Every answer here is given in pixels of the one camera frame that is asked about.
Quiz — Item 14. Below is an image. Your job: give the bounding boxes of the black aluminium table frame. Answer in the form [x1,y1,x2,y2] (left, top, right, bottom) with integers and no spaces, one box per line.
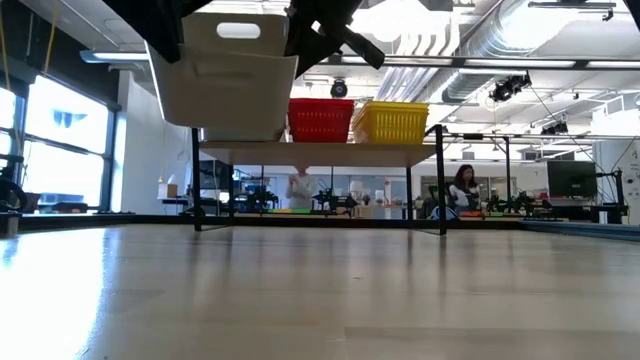
[0,212,640,243]

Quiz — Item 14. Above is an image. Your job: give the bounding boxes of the black ceiling fixture cluster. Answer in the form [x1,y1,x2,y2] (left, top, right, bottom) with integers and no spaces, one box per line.
[541,118,570,136]
[488,73,533,103]

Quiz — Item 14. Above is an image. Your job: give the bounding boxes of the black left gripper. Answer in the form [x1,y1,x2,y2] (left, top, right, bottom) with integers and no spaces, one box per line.
[284,0,387,78]

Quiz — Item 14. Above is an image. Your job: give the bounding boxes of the ribbed silver ceiling pipes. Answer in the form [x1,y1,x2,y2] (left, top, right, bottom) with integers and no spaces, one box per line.
[373,29,451,106]

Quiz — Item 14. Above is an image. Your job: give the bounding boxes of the black computer monitor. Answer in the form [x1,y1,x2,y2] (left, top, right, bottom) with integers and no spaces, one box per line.
[546,159,599,200]

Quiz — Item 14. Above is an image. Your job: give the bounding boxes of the wooden shelf with black legs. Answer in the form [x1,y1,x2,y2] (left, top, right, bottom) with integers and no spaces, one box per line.
[190,123,448,236]

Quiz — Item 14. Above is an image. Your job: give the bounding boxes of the silver ventilation duct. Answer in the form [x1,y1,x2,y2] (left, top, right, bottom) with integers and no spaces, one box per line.
[439,0,534,105]

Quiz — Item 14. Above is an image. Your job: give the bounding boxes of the long ceiling light fixture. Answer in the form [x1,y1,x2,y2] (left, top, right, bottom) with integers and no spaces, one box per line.
[79,48,640,71]

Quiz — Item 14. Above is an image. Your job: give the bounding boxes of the person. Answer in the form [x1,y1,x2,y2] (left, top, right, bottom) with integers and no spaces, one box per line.
[447,163,482,214]
[285,167,319,211]

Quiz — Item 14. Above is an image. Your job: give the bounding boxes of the grey plastic basket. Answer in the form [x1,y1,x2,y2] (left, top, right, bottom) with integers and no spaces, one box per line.
[202,125,287,144]
[146,12,300,130]

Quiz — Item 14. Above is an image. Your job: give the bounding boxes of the large bright window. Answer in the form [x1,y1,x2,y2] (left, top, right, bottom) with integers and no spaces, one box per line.
[0,74,117,184]

